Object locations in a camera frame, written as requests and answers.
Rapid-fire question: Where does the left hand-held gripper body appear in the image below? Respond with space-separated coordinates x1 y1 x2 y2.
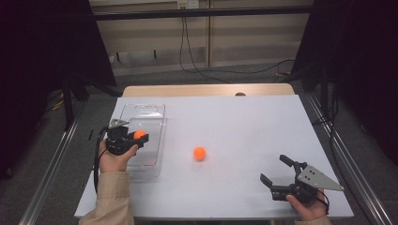
105 118 141 157

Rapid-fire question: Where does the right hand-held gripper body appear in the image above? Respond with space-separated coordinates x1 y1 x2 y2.
269 160 345 204

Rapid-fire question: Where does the orange ball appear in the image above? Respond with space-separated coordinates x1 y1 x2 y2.
192 146 207 162
132 129 147 141

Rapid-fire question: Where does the clear plastic bin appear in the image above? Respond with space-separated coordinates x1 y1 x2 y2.
119 103 167 180

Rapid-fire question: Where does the person's left hand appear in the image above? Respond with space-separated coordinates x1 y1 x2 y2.
98 140 139 174

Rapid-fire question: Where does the person's right hand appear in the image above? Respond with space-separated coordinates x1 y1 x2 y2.
285 188 330 221

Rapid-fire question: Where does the black stand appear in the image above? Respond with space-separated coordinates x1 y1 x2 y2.
286 60 334 121
61 73 124 131

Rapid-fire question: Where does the black curtain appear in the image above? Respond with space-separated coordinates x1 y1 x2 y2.
289 0 398 165
0 0 117 181

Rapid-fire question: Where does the black horizontal bar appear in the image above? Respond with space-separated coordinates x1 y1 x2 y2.
93 6 314 22

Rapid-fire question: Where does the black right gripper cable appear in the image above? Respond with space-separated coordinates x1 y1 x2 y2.
314 187 330 216

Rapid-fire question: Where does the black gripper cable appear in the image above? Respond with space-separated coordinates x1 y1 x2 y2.
314 187 330 216
93 126 110 194

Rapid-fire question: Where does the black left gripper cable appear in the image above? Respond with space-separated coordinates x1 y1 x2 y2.
93 126 110 194

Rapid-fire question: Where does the metal floor rail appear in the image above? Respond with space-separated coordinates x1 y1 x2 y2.
18 109 83 225
305 93 393 225

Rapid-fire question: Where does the yellow cable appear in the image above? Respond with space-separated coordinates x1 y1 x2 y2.
46 93 64 113

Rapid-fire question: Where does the black power cable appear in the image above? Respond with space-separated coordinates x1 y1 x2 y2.
178 17 233 84
184 17 296 76

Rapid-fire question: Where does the white wall socket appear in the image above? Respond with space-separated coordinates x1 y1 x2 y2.
176 0 201 10

